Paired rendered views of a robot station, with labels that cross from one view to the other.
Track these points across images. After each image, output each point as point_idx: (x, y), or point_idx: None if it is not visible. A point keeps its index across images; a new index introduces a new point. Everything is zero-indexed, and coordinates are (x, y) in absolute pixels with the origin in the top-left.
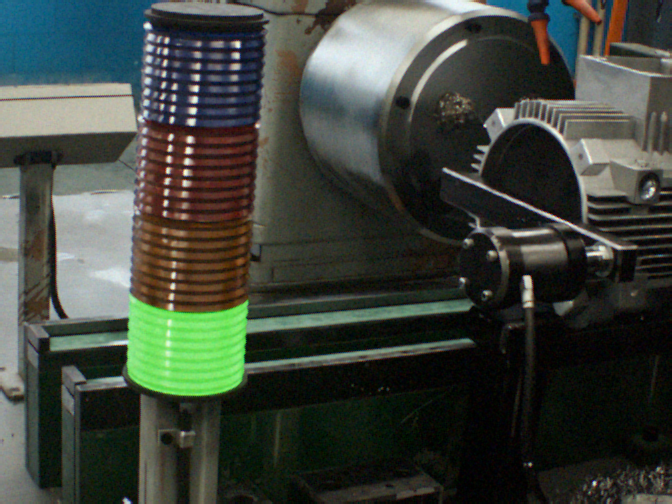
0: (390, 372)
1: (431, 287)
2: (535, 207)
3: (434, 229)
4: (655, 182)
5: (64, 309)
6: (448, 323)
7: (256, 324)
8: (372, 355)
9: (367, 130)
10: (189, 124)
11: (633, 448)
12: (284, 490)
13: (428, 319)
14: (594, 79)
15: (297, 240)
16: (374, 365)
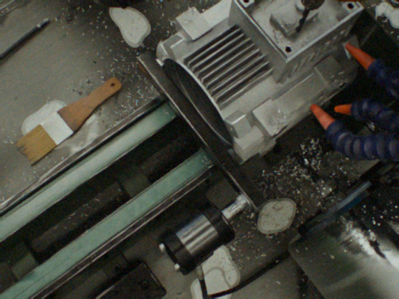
0: (128, 237)
1: (142, 108)
2: (201, 137)
3: (137, 2)
4: (283, 127)
5: None
6: (155, 134)
7: (47, 193)
8: (117, 238)
9: None
10: None
11: (266, 158)
12: (87, 276)
13: (143, 141)
14: (243, 21)
15: None
16: (119, 243)
